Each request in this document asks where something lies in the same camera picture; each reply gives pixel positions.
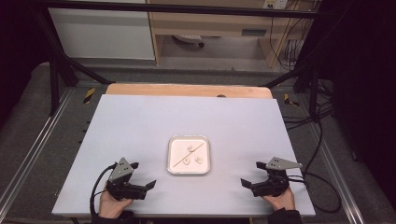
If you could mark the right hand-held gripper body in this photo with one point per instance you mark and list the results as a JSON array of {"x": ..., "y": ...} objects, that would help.
[{"x": 274, "y": 183}]

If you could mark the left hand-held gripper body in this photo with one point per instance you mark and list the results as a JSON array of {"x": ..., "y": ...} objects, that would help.
[{"x": 120, "y": 174}]

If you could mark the thin wooden skewer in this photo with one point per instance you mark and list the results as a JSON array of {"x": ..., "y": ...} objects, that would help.
[{"x": 180, "y": 161}]

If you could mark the white square metal-rimmed tray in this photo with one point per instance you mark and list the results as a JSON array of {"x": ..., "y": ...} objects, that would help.
[{"x": 177, "y": 149}]

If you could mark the person's right hand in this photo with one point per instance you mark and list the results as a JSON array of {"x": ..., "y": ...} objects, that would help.
[{"x": 281, "y": 202}]

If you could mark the person's left hand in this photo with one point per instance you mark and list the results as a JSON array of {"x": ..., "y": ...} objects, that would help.
[{"x": 110, "y": 205}]

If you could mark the wooden table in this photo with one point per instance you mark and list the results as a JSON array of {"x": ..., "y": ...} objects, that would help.
[{"x": 186, "y": 90}]

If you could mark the white cabinet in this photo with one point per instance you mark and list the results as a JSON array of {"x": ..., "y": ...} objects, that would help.
[{"x": 102, "y": 34}]

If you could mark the office chair base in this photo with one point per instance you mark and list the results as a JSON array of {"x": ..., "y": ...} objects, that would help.
[{"x": 190, "y": 39}]

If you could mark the light wooden desk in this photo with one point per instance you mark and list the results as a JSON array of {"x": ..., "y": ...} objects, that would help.
[{"x": 211, "y": 23}]

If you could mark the aluminium floor rail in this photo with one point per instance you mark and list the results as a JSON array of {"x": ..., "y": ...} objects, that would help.
[
  {"x": 34, "y": 146},
  {"x": 334, "y": 174}
]

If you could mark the black metal frame stand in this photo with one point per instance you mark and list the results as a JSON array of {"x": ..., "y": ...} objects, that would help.
[
  {"x": 54, "y": 87},
  {"x": 313, "y": 90}
]

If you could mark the black metal frame bar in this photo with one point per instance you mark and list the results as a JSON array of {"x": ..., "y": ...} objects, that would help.
[{"x": 174, "y": 8}]

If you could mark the white wall power outlet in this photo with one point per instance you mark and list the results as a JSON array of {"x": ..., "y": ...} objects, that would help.
[{"x": 275, "y": 3}]

